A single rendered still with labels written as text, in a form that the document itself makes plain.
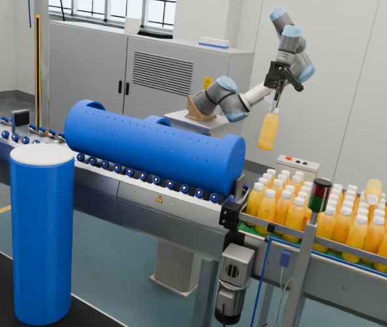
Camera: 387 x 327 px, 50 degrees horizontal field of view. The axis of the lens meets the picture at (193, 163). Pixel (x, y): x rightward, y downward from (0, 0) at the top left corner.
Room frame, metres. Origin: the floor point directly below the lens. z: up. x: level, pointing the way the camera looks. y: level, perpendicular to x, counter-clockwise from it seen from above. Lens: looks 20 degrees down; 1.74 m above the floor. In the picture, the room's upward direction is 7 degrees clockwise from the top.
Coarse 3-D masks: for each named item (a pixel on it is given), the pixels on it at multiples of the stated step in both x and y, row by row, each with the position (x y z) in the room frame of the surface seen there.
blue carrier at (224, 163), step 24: (72, 120) 1.99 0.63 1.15; (96, 120) 1.96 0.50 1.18; (120, 120) 1.93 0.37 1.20; (144, 120) 1.92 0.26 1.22; (72, 144) 1.99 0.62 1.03; (96, 144) 1.92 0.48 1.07; (120, 144) 1.87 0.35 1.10; (144, 144) 1.83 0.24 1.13; (168, 144) 1.79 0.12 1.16; (192, 144) 1.77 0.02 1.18; (216, 144) 1.75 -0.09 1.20; (240, 144) 1.83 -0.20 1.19; (144, 168) 1.84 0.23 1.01; (168, 168) 1.77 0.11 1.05; (192, 168) 1.72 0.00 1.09; (216, 168) 1.68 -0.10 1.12; (240, 168) 1.88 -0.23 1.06; (216, 192) 1.72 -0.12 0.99
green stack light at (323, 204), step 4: (312, 196) 1.29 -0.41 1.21; (308, 200) 1.31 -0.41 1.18; (312, 200) 1.29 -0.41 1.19; (316, 200) 1.28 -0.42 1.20; (320, 200) 1.28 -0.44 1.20; (324, 200) 1.28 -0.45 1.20; (328, 200) 1.30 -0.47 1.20; (308, 204) 1.30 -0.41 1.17; (312, 204) 1.29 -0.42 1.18; (316, 204) 1.28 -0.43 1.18; (320, 204) 1.28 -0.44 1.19; (324, 204) 1.28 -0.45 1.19; (312, 208) 1.29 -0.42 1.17; (316, 208) 1.28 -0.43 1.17; (320, 208) 1.28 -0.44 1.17; (324, 208) 1.28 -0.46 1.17
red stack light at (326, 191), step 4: (312, 184) 1.31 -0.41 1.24; (312, 188) 1.30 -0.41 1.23; (316, 188) 1.29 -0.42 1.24; (320, 188) 1.28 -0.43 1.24; (324, 188) 1.28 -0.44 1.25; (328, 188) 1.28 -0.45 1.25; (312, 192) 1.30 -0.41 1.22; (316, 192) 1.29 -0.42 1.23; (320, 192) 1.28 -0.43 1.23; (324, 192) 1.28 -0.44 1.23; (328, 192) 1.28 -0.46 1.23; (316, 196) 1.28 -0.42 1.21; (320, 196) 1.28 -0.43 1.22; (324, 196) 1.28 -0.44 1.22; (328, 196) 1.29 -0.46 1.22
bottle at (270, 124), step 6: (270, 114) 1.79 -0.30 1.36; (276, 114) 1.80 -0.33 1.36; (264, 120) 1.80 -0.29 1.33; (270, 120) 1.78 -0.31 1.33; (276, 120) 1.78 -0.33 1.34; (264, 126) 1.79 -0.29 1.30; (270, 126) 1.77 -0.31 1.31; (276, 126) 1.78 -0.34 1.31; (264, 132) 1.78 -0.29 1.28; (270, 132) 1.77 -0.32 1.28; (276, 132) 1.79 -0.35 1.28; (264, 138) 1.77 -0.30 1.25; (270, 138) 1.77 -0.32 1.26; (258, 144) 1.79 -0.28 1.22; (264, 144) 1.77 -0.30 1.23; (270, 144) 1.77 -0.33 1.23; (270, 150) 1.77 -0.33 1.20
